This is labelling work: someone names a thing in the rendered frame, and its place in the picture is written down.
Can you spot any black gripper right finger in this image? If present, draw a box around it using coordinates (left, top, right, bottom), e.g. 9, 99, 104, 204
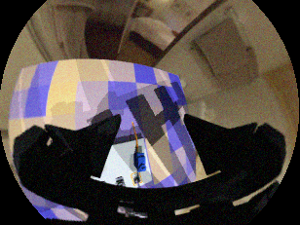
182, 113, 259, 175

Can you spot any blue micro servo with orange cable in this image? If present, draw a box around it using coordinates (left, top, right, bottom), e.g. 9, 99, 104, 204
133, 129, 146, 172

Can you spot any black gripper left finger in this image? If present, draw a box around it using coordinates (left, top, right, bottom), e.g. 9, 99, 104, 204
45, 113, 122, 178

